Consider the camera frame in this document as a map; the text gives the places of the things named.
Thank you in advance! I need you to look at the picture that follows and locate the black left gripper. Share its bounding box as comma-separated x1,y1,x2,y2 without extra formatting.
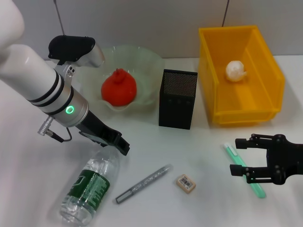
78,110,131,156

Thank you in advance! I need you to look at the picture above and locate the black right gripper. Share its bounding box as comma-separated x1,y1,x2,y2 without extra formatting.
230,133,303,185

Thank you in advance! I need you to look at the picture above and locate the mint green pen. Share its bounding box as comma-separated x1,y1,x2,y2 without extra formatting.
223,141,267,199

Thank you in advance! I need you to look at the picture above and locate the clear water bottle green label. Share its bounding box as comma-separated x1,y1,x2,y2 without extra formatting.
59,146,120,227

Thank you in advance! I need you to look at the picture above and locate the white garlic bulb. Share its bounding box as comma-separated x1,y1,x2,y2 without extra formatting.
225,60,248,82

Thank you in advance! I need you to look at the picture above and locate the silver grey marker pen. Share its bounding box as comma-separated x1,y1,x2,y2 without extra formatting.
115,163,173,205

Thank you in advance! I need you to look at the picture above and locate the orange fruit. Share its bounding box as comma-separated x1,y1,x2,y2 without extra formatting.
101,68,138,107

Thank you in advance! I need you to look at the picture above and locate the beige eraser with barcode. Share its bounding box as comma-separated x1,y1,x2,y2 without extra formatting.
176,174,197,195

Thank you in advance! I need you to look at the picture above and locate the black mesh pen holder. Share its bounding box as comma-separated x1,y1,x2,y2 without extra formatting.
158,69,198,130

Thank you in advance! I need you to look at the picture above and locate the translucent glass fruit bowl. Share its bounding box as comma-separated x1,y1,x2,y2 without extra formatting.
78,45,164,114

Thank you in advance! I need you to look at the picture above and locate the yellow plastic storage bin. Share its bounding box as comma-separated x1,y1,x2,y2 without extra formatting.
198,25,286,126

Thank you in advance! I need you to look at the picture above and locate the left gripper cable with connector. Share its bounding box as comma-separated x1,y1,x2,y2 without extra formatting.
37,115,72,143

